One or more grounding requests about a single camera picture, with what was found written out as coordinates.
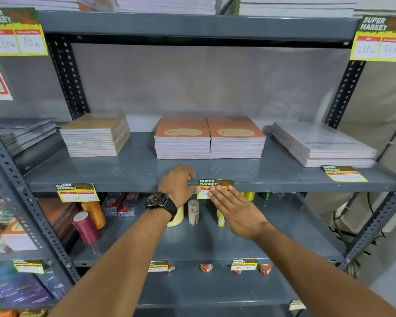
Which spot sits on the person's left hand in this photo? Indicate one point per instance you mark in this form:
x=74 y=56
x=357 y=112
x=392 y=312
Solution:
x=175 y=186

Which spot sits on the person's right hand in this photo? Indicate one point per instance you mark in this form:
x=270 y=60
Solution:
x=239 y=212

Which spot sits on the person's left thumb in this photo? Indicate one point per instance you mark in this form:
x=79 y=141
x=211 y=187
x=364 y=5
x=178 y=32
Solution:
x=195 y=191

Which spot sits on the person's right fingers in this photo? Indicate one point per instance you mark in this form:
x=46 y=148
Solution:
x=225 y=198

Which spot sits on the person's right forearm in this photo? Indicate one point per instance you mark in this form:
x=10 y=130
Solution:
x=313 y=277

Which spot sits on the person's left forearm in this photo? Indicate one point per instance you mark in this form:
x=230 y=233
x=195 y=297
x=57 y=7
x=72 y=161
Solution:
x=118 y=264

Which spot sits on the yellow tape roll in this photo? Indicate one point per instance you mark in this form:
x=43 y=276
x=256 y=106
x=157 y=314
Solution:
x=177 y=218

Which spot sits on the black wristwatch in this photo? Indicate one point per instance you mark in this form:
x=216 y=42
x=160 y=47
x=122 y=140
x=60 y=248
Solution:
x=161 y=203

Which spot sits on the green thread spool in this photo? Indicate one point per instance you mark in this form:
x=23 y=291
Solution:
x=265 y=195

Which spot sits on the stack of orange notebooks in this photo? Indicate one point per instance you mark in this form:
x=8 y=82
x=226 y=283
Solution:
x=181 y=138
x=236 y=136

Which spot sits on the red white box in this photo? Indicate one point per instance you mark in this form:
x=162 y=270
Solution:
x=110 y=205
x=128 y=204

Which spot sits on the grey metal shelf rack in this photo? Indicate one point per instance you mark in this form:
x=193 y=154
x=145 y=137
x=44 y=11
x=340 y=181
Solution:
x=118 y=173
x=6 y=168

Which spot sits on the orange thread spool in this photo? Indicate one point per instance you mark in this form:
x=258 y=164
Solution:
x=95 y=214

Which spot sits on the stack of white notebooks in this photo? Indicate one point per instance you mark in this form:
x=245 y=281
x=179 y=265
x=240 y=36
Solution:
x=320 y=145

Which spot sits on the maroon thread spool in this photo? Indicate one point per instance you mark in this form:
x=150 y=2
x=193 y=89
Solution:
x=85 y=227

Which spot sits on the stack of tan notebooks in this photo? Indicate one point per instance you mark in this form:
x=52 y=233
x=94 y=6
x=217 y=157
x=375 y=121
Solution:
x=92 y=136

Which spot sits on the pile of orange notebooks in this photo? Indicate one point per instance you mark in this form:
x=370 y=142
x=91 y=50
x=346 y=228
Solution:
x=49 y=216

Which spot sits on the stack of dark notebooks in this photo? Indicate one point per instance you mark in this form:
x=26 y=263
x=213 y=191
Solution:
x=29 y=133

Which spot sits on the stack of white paper books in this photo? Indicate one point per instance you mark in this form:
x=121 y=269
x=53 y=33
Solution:
x=166 y=4
x=293 y=6
x=46 y=2
x=382 y=5

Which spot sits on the pile of purple notebooks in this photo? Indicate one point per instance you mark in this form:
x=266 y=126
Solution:
x=16 y=288

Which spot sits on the large green yellow price tag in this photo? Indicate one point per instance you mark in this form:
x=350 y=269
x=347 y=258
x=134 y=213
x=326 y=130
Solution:
x=15 y=32
x=379 y=39

